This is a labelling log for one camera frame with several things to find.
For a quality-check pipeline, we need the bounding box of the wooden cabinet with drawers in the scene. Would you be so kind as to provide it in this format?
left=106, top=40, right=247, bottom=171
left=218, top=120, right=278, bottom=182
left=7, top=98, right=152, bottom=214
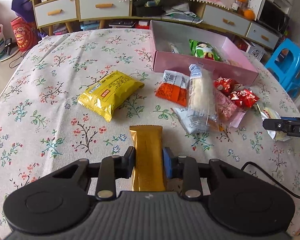
left=32, top=0, right=280, bottom=49

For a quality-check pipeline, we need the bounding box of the silver foil snack packet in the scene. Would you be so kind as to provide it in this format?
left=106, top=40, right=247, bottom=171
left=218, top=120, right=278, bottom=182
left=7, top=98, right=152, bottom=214
left=256, top=102, right=290, bottom=142

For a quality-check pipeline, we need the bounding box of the purple plush toy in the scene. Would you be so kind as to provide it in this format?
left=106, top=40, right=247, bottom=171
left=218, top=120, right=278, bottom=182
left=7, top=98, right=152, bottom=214
left=11, top=0, right=35, bottom=23

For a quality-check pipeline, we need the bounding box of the pink snack packet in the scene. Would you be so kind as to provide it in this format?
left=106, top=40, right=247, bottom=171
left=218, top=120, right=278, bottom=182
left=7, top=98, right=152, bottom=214
left=215, top=89, right=246, bottom=128

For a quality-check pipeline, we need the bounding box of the pink cardboard box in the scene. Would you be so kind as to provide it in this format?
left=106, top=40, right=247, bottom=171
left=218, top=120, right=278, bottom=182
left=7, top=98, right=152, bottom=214
left=150, top=21, right=258, bottom=85

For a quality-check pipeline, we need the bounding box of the floral tablecloth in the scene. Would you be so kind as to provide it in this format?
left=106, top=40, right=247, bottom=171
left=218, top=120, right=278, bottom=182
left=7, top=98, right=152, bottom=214
left=0, top=29, right=300, bottom=238

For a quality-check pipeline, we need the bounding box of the red paper bag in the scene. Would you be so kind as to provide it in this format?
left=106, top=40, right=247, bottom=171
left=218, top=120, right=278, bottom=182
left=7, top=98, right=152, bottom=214
left=11, top=17, right=39, bottom=52

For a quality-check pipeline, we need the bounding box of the red candy packet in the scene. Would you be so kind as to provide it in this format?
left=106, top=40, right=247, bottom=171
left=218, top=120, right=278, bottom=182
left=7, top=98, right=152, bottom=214
left=228, top=89, right=260, bottom=109
left=213, top=77, right=238, bottom=96

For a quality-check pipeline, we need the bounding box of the white patterned box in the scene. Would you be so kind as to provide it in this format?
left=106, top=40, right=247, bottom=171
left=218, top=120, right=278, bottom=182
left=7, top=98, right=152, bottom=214
left=242, top=40, right=266, bottom=61

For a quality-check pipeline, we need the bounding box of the green cartoon snack bag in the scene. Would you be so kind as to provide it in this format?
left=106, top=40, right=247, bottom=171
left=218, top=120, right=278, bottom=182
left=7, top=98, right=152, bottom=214
left=189, top=39, right=222, bottom=62

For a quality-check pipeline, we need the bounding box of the gold snack bar packet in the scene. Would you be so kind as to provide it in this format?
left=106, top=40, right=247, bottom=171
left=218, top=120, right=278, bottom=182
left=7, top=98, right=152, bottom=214
left=129, top=125, right=166, bottom=192

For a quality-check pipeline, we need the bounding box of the white blue snack packet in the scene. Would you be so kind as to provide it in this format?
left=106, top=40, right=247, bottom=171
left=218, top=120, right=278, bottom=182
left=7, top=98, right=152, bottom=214
left=172, top=107, right=219, bottom=134

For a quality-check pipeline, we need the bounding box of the blue plastic stool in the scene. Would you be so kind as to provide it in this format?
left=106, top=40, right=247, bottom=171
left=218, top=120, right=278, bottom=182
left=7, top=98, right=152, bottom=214
left=265, top=38, right=300, bottom=98

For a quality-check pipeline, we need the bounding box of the orange white snack packet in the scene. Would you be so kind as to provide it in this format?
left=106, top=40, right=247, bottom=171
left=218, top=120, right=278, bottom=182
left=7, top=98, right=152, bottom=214
left=155, top=70, right=190, bottom=107

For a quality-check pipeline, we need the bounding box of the black box on shelf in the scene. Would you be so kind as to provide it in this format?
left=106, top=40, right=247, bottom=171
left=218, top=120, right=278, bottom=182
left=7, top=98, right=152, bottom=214
left=132, top=0, right=165, bottom=17

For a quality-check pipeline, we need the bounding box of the yellow snack bag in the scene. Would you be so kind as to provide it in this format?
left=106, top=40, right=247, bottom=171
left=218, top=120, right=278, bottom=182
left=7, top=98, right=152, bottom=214
left=78, top=70, right=145, bottom=122

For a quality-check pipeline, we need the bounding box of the white rice cake packet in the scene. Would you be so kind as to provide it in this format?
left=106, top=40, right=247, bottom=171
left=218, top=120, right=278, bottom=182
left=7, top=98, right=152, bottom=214
left=168, top=42, right=182, bottom=54

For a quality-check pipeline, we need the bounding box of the white microwave oven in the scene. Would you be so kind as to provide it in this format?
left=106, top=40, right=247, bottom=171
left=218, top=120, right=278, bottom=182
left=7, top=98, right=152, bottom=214
left=248, top=0, right=290, bottom=34

